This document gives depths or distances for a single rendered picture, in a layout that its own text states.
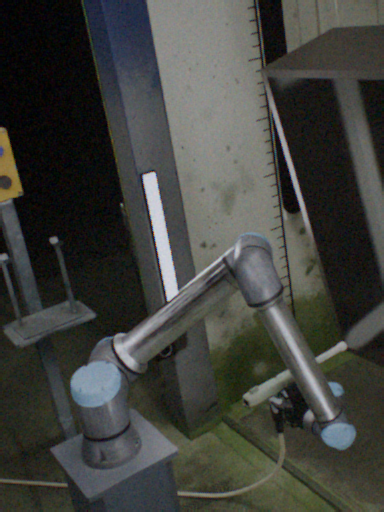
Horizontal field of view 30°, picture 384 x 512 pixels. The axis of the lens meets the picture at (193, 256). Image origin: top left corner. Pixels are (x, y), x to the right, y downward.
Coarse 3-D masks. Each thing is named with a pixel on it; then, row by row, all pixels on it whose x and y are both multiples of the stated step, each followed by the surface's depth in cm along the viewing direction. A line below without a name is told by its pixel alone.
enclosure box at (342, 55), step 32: (352, 32) 231; (288, 64) 225; (320, 64) 213; (352, 64) 203; (288, 96) 240; (320, 96) 249; (352, 96) 255; (288, 128) 244; (320, 128) 252; (352, 128) 261; (288, 160) 246; (320, 160) 256; (352, 160) 265; (320, 192) 259; (352, 192) 269; (320, 224) 263; (352, 224) 273; (320, 256) 267; (352, 256) 277; (352, 288) 281; (352, 320) 286; (352, 352) 282
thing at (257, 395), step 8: (344, 344) 271; (328, 352) 268; (336, 352) 269; (320, 360) 265; (280, 376) 257; (288, 376) 256; (264, 384) 254; (272, 384) 253; (280, 384) 254; (248, 392) 251; (256, 392) 251; (264, 392) 251; (272, 392) 253; (248, 400) 248; (256, 400) 249; (264, 400) 252; (248, 408) 250; (272, 416) 259; (280, 416) 259; (280, 424) 260; (280, 432) 261
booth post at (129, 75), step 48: (96, 0) 254; (144, 0) 259; (96, 48) 267; (144, 48) 264; (144, 96) 269; (144, 144) 273; (144, 240) 290; (144, 288) 307; (192, 336) 308; (192, 384) 315; (192, 432) 321
